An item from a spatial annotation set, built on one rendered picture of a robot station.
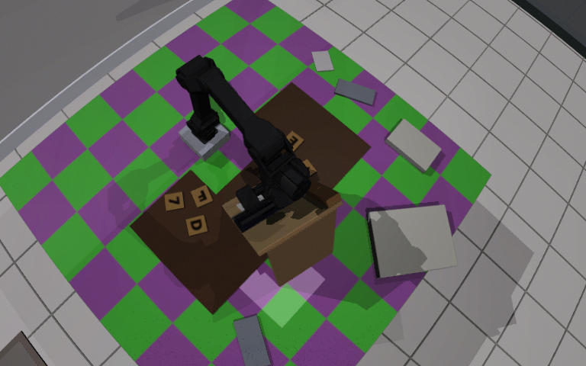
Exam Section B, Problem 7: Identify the tan letter tile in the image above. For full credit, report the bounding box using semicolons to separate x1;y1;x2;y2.
164;192;185;211
303;159;317;176
191;185;213;207
286;131;304;151
186;214;208;236

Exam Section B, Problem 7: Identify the brown a-frame board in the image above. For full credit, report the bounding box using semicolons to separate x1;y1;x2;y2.
222;178;343;287

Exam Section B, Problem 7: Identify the white paper ticket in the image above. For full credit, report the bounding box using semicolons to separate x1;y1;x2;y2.
237;195;264;211

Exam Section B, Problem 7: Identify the white flat rectangular card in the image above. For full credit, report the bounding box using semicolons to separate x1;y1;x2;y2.
311;50;333;72

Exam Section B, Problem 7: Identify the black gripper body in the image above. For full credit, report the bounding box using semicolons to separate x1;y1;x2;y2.
236;157;310;213

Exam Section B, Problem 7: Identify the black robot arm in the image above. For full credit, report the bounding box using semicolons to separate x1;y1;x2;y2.
175;55;311;209

